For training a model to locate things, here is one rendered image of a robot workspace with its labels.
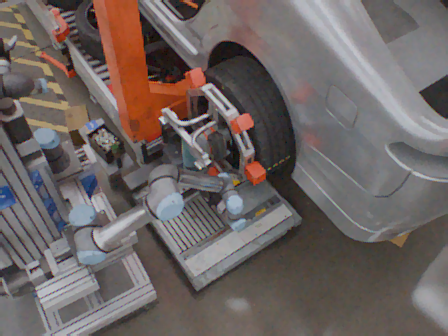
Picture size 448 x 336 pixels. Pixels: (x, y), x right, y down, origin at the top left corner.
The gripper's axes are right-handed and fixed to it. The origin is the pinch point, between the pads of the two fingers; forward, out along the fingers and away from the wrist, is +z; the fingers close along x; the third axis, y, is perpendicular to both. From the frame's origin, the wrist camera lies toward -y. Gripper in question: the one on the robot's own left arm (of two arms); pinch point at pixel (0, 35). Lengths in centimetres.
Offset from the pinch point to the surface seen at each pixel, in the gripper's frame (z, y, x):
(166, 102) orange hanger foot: -22, 41, 85
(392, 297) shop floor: -150, 97, 203
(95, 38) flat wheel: 73, 67, 55
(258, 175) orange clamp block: -96, 20, 115
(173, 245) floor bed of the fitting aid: -82, 108, 81
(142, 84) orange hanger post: -29, 17, 69
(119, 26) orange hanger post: -31, -25, 57
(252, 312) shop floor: -135, 109, 117
